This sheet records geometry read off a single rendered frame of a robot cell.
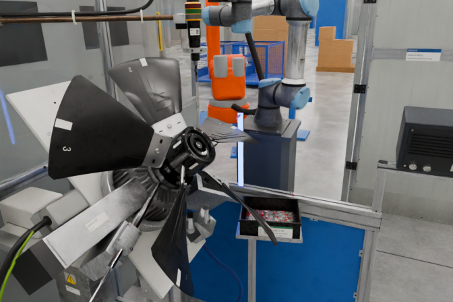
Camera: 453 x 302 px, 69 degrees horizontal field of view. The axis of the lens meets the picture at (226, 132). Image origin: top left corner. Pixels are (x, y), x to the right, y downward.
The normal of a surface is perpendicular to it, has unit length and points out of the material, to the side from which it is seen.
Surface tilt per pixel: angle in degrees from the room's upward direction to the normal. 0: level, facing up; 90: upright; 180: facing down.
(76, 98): 70
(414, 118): 15
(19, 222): 90
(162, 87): 42
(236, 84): 90
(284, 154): 90
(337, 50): 90
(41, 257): 50
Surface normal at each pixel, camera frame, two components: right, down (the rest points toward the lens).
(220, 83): 0.08, 0.32
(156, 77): 0.17, -0.51
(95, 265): -0.22, 0.51
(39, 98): 0.69, -0.52
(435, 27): -0.40, 0.30
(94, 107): 0.68, -0.04
